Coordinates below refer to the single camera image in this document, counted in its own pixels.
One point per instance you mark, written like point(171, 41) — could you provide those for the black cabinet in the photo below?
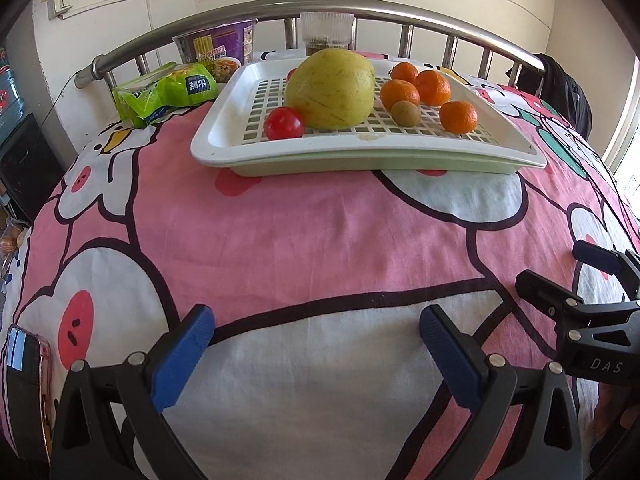
point(25, 165)

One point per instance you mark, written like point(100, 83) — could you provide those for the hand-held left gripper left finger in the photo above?
point(180, 355)

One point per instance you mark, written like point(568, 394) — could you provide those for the orange tangerine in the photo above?
point(458, 116)
point(433, 87)
point(399, 94)
point(404, 71)

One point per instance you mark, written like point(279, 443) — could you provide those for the green snack packet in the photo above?
point(165, 92)

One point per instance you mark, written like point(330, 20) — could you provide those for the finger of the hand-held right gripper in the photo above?
point(595, 256)
point(555, 297)

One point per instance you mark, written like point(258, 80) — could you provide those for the white perforated plastic tray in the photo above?
point(370, 145)

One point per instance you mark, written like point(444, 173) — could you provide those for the large yellow pomelo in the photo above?
point(330, 90)

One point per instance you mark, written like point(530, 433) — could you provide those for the smartphone with pink case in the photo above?
point(25, 365)

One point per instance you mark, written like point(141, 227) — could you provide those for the black jacket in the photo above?
point(555, 90)

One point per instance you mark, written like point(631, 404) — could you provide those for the ribbed clear glass cup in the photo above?
point(327, 30)

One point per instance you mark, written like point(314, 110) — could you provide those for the white light switch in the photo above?
point(60, 5)

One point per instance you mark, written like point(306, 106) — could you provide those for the metal bed rail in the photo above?
point(200, 22)

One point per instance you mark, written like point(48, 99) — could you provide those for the brown kiwi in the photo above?
point(405, 113)

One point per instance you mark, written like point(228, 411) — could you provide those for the purple instant noodle cup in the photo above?
point(220, 45)

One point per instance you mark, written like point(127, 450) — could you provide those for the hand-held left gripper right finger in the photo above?
point(452, 360)

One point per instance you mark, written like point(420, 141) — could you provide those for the red tomato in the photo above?
point(284, 123)
point(291, 75)

